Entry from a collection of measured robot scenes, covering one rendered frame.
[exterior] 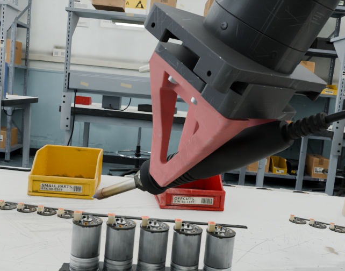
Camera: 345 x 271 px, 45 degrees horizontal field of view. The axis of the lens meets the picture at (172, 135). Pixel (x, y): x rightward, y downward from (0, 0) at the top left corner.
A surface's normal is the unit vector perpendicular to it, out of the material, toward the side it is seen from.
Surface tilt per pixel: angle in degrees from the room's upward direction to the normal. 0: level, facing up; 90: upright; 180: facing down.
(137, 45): 90
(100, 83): 90
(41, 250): 0
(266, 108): 120
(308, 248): 0
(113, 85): 90
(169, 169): 99
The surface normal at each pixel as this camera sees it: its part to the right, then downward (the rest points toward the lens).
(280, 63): 0.35, 0.60
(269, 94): 0.58, 0.62
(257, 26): -0.26, 0.35
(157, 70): -0.80, 0.29
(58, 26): 0.01, 0.11
